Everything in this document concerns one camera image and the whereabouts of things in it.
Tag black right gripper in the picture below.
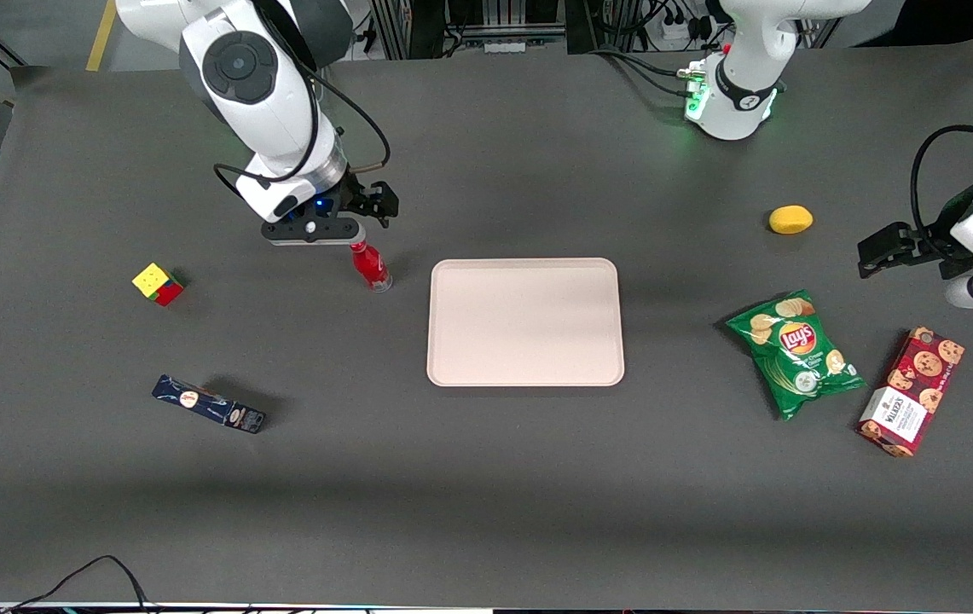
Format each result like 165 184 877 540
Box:
328 175 400 230

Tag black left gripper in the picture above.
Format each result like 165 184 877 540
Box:
858 183 973 281

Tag red coke bottle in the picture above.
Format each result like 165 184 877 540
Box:
349 241 394 293

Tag beige plastic tray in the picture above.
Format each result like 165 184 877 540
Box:
426 258 626 388

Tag yellow lemon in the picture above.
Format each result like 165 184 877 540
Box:
768 205 814 235

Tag green chips bag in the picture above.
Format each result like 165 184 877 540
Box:
726 289 867 422

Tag red cookie box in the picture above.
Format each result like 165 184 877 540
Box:
857 327 965 458

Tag colourful puzzle cube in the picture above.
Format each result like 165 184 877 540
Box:
131 263 186 306

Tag dark blue slim box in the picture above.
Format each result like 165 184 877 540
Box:
152 374 267 434

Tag white power strip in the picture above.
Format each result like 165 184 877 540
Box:
659 9 714 43

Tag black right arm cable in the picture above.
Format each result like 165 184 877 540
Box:
213 64 391 206

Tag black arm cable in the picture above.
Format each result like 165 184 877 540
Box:
911 125 973 250
213 64 391 206

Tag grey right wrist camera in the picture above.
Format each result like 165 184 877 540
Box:
261 217 367 247

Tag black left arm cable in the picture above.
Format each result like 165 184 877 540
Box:
911 125 973 250

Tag black base power cable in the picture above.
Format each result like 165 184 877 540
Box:
591 47 702 100

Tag thin black table-edge cable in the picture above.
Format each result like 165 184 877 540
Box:
4 555 154 614

